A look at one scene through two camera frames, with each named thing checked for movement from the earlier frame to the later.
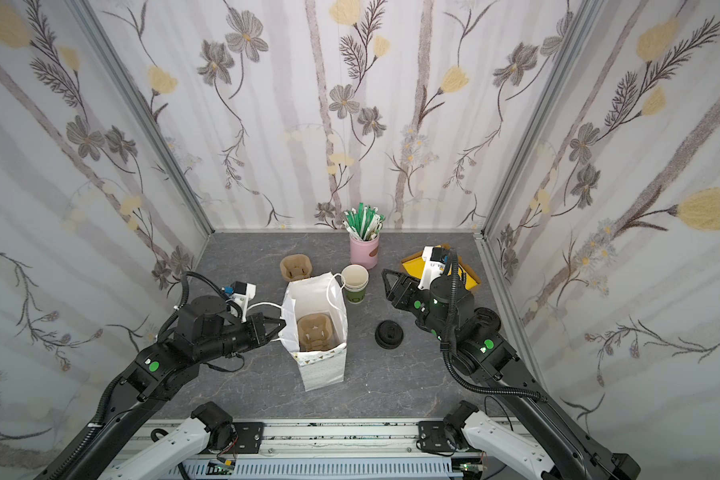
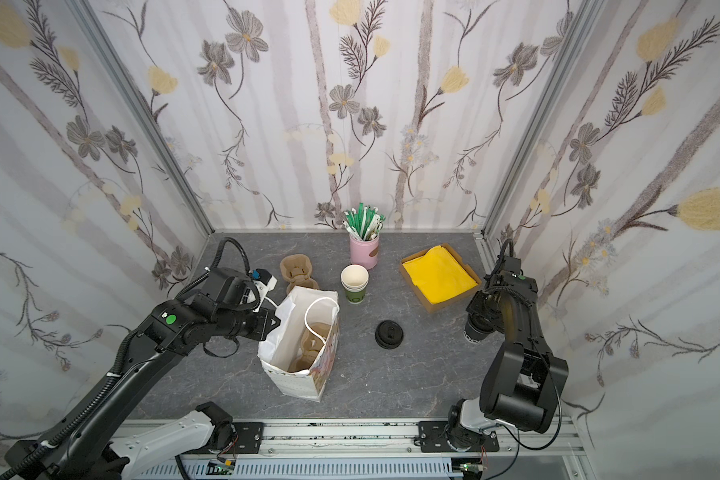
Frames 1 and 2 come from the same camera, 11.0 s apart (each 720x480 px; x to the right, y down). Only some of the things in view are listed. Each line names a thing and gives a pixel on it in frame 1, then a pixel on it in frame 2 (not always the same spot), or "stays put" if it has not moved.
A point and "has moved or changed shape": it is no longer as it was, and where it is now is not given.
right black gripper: (405, 293) → (477, 327)
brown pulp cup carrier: (315, 332) has moved or changed shape
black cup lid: (389, 334) stays put
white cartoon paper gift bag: (322, 295) has moved or changed shape
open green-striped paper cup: (356, 281) stays put
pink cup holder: (365, 252) stays put
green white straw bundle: (366, 223) stays put
